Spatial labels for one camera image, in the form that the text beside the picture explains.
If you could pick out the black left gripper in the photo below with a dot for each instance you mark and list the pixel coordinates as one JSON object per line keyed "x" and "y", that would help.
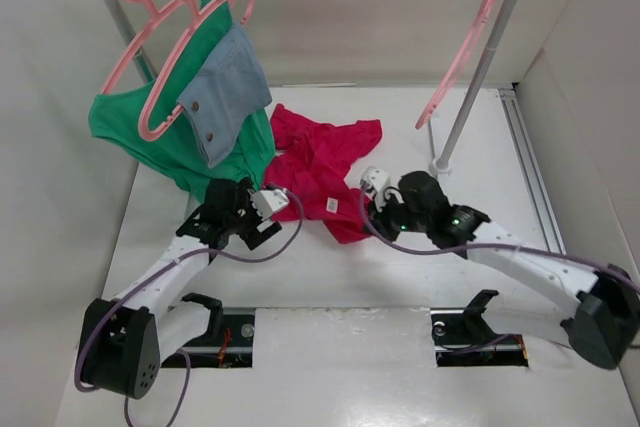
{"x": 243, "y": 197}

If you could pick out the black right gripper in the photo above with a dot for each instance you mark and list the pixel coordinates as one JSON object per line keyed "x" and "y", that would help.
{"x": 380, "y": 221}

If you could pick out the red t shirt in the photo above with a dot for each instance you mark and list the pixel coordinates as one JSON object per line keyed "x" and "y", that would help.
{"x": 313, "y": 160}

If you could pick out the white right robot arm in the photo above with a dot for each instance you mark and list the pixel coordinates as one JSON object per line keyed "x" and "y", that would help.
{"x": 596, "y": 306}

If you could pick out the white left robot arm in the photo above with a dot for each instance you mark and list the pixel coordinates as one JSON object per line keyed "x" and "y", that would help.
{"x": 125, "y": 340}

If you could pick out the green t shirt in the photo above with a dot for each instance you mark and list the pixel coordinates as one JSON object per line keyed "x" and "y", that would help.
{"x": 114, "y": 117}

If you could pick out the pink empty hanger right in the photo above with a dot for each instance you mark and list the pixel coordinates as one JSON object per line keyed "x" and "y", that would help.
{"x": 459, "y": 62}

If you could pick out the pink hanger with clothes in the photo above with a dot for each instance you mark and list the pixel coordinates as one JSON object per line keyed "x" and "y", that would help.
{"x": 210, "y": 20}

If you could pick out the blue denim garment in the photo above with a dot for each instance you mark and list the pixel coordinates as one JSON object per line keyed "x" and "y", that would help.
{"x": 229, "y": 87}

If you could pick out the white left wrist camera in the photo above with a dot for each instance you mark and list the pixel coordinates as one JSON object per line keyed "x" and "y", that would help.
{"x": 269, "y": 202}

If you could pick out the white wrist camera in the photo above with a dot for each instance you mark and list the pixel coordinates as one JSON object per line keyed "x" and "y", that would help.
{"x": 374, "y": 182}
{"x": 269, "y": 202}

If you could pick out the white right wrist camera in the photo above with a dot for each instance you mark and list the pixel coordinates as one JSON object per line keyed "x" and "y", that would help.
{"x": 374, "y": 182}

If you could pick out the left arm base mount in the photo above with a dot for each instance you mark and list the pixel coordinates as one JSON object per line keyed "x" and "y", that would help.
{"x": 231, "y": 347}

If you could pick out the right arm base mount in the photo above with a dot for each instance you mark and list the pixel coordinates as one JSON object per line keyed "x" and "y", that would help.
{"x": 465, "y": 340}

